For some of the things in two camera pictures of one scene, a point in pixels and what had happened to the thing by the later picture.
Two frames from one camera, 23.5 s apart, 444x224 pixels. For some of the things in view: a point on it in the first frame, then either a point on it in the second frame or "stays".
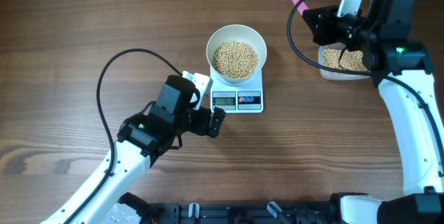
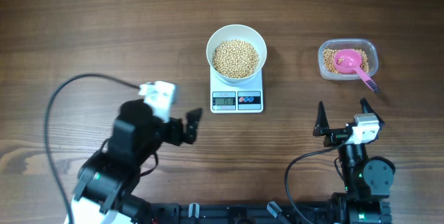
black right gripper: (322, 30) → (336, 136)
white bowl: (236, 53) stays
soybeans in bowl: (235, 59) stays
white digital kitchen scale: (243, 98) stays
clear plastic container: (331, 54) stays
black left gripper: (202, 128) → (193, 120)
